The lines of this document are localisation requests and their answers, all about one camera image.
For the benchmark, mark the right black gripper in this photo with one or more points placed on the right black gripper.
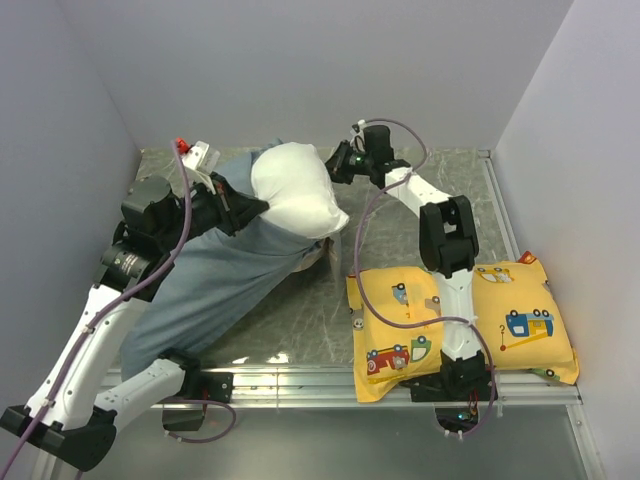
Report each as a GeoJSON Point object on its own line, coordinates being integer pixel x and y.
{"type": "Point", "coordinates": [337, 164]}

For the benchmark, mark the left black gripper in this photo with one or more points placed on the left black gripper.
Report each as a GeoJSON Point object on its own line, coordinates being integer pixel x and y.
{"type": "Point", "coordinates": [234, 208]}

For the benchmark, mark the white pillow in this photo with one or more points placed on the white pillow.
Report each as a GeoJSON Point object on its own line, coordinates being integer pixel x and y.
{"type": "Point", "coordinates": [295, 183]}

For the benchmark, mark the blue striped pillowcase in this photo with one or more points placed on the blue striped pillowcase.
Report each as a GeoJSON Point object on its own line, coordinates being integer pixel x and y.
{"type": "Point", "coordinates": [217, 280]}

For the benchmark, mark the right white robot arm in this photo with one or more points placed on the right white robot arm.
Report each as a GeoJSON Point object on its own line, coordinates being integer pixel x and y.
{"type": "Point", "coordinates": [448, 247]}

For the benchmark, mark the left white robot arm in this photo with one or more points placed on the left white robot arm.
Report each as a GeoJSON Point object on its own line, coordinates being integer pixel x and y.
{"type": "Point", "coordinates": [68, 417]}

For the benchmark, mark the yellow cartoon car pillow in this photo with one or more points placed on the yellow cartoon car pillow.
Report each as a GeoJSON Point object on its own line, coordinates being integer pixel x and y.
{"type": "Point", "coordinates": [396, 334]}

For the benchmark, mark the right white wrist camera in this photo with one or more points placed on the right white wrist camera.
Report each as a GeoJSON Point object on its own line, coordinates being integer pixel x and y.
{"type": "Point", "coordinates": [357, 134]}

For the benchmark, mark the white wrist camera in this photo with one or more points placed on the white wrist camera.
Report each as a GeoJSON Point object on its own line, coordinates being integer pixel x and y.
{"type": "Point", "coordinates": [357, 134]}
{"type": "Point", "coordinates": [199, 160]}

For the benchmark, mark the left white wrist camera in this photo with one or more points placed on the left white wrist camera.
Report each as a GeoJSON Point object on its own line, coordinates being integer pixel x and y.
{"type": "Point", "coordinates": [199, 160]}

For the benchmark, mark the right side aluminium rail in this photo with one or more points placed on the right side aluminium rail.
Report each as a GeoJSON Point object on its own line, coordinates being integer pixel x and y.
{"type": "Point", "coordinates": [505, 227]}

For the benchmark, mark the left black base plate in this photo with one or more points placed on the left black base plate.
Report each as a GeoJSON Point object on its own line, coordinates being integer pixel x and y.
{"type": "Point", "coordinates": [187, 410]}

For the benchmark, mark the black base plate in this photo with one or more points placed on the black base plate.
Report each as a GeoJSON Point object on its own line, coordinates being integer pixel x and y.
{"type": "Point", "coordinates": [187, 410]}
{"type": "Point", "coordinates": [457, 401]}

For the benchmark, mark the aluminium mounting rail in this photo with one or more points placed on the aluminium mounting rail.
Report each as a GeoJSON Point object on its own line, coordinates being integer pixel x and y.
{"type": "Point", "coordinates": [285, 386]}

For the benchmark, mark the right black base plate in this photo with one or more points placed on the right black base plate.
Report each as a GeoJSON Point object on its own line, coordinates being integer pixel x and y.
{"type": "Point", "coordinates": [457, 401]}

